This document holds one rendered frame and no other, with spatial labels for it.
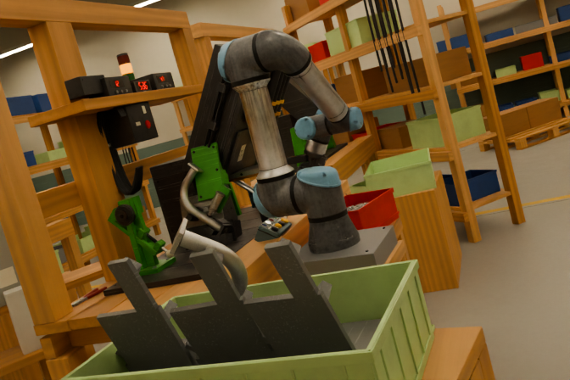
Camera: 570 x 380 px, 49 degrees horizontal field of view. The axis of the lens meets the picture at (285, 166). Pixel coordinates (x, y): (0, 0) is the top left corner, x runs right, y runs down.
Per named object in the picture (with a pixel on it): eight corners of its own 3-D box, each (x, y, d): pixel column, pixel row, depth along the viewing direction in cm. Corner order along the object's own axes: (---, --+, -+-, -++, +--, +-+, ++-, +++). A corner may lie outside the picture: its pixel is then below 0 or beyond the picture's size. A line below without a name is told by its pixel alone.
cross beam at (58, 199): (203, 158, 323) (198, 141, 322) (25, 226, 202) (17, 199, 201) (195, 159, 324) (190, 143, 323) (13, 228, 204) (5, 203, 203)
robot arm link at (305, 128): (320, 112, 199) (334, 111, 209) (290, 119, 205) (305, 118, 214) (324, 136, 199) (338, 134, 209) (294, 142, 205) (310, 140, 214)
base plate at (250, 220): (311, 197, 296) (310, 192, 296) (211, 277, 194) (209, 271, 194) (234, 214, 311) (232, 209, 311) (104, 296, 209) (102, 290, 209)
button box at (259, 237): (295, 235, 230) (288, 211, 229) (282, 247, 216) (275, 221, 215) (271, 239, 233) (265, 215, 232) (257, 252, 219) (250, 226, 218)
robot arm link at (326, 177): (338, 215, 171) (326, 168, 169) (295, 220, 178) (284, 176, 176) (353, 203, 181) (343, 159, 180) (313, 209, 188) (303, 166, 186)
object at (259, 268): (354, 207, 311) (347, 178, 310) (237, 339, 172) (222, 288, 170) (329, 212, 316) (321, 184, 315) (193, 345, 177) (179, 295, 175)
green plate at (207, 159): (234, 196, 242) (225, 144, 245) (224, 195, 234) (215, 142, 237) (209, 202, 246) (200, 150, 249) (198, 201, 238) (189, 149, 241)
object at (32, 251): (241, 206, 331) (190, 28, 322) (55, 321, 193) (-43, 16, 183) (226, 209, 334) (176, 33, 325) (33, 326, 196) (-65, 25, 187)
